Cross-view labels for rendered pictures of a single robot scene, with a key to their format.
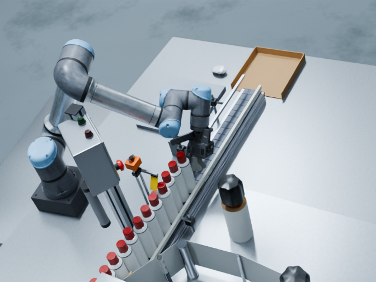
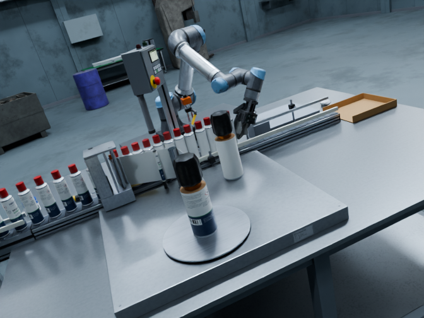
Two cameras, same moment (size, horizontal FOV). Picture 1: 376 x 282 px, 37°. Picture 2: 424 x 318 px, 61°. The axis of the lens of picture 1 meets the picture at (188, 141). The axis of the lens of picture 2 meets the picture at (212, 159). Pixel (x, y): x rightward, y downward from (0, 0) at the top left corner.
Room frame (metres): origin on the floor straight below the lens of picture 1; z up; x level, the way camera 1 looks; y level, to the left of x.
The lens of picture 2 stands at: (-0.01, -0.85, 1.59)
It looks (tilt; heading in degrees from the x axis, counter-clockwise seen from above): 23 degrees down; 35
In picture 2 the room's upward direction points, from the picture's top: 15 degrees counter-clockwise
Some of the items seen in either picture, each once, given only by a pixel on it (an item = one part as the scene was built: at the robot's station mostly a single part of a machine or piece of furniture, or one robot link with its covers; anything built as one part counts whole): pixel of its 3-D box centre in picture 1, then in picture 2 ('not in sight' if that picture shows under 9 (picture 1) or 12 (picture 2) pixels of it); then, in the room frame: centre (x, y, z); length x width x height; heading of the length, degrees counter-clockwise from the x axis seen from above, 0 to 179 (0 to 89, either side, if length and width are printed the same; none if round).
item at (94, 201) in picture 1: (96, 205); (146, 113); (1.26, 0.35, 1.18); 0.04 x 0.04 x 0.21
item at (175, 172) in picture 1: (178, 181); not in sight; (1.44, 0.08, 0.98); 0.05 x 0.05 x 0.20
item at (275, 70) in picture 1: (268, 71); (358, 106); (2.09, -0.47, 0.85); 0.30 x 0.26 x 0.04; 140
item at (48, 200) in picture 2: not in sight; (47, 197); (0.78, 0.63, 0.98); 0.05 x 0.05 x 0.20
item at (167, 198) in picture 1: (167, 202); (202, 141); (1.36, 0.14, 0.98); 0.05 x 0.05 x 0.20
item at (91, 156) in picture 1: (89, 154); (144, 69); (1.30, 0.31, 1.38); 0.17 x 0.10 x 0.19; 15
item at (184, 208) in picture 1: (207, 171); (250, 140); (1.52, -0.04, 0.91); 1.07 x 0.01 x 0.02; 140
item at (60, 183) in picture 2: not in sight; (63, 190); (0.83, 0.58, 0.98); 0.05 x 0.05 x 0.20
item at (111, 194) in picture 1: (106, 178); (167, 106); (1.38, 0.31, 1.17); 0.04 x 0.04 x 0.67; 50
